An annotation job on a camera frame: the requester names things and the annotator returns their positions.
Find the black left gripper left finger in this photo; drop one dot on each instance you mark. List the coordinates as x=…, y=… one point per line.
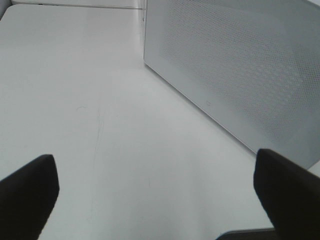
x=27, y=198

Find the white microwave door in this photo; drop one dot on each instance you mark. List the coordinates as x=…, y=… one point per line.
x=251, y=65

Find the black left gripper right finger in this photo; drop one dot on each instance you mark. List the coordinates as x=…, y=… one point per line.
x=289, y=194

